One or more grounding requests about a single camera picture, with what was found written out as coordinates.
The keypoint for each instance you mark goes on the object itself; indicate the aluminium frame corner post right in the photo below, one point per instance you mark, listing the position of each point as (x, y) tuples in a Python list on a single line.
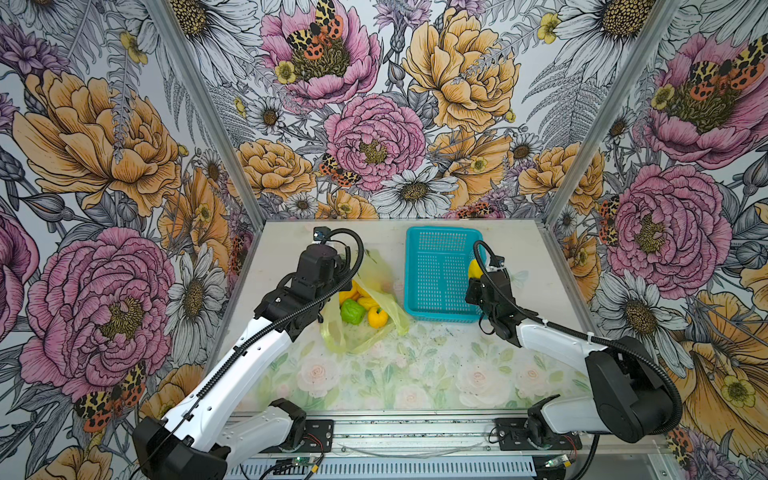
[(646, 47)]

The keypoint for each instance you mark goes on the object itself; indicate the teal plastic mesh basket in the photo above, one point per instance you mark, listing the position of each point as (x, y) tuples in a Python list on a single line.
[(437, 261)]

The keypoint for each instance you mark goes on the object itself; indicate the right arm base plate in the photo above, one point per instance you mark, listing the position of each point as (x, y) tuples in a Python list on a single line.
[(513, 434)]

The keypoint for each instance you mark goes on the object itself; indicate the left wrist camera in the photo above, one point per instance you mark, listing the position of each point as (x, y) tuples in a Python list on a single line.
[(322, 234)]

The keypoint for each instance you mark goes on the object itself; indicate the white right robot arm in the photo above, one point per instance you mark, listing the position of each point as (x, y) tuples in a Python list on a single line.
[(630, 396)]

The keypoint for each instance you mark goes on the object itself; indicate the aluminium frame corner post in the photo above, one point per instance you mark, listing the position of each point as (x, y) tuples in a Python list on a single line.
[(185, 62), (646, 47)]

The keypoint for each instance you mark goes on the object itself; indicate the white vented cable duct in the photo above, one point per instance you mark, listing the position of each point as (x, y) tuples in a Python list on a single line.
[(449, 467)]

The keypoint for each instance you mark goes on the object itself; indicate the yellow-green plastic bag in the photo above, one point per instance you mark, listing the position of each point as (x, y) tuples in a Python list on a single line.
[(375, 280)]

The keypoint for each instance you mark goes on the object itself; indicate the yellow toy banana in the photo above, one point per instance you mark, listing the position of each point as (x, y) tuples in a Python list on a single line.
[(474, 270)]

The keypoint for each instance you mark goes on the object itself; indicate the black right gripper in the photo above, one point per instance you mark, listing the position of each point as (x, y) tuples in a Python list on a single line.
[(474, 286)]

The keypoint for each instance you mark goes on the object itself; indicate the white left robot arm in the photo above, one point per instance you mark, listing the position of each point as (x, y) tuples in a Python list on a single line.
[(277, 322)]

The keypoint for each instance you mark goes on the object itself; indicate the green toy pepper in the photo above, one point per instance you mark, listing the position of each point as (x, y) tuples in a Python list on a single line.
[(352, 312)]

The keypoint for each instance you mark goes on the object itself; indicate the aluminium front rail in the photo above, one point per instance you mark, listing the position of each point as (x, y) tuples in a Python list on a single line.
[(367, 433)]

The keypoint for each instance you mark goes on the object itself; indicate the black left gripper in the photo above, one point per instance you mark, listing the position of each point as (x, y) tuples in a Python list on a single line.
[(343, 269)]

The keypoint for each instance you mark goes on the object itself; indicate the yellow toy lemon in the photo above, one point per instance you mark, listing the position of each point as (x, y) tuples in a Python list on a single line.
[(350, 294)]

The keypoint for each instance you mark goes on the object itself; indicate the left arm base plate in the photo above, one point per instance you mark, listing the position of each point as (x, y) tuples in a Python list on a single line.
[(317, 438)]

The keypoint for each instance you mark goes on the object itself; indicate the yellow toy pepper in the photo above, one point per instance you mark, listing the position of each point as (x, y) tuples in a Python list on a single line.
[(377, 317)]

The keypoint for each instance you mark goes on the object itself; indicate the aluminium frame corner post left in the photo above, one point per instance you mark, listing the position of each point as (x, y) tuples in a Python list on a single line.
[(185, 62)]

